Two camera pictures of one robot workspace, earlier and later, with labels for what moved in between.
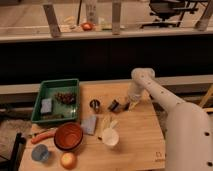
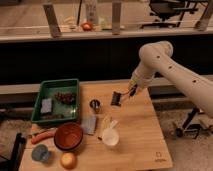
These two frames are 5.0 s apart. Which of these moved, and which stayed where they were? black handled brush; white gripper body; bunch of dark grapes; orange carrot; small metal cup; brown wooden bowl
Moved: black handled brush; white gripper body
Stayed: bunch of dark grapes; orange carrot; small metal cup; brown wooden bowl
